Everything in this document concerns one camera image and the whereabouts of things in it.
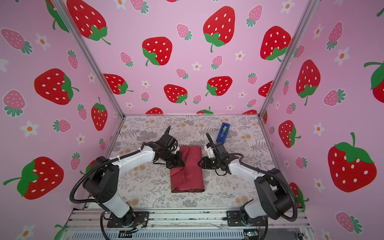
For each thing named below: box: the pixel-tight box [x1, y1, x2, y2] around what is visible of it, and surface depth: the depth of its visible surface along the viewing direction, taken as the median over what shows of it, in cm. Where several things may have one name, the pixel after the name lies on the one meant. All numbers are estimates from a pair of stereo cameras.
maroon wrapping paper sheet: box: [170, 145, 205, 193], surface depth 85 cm
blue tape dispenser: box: [216, 122, 231, 145], surface depth 106 cm
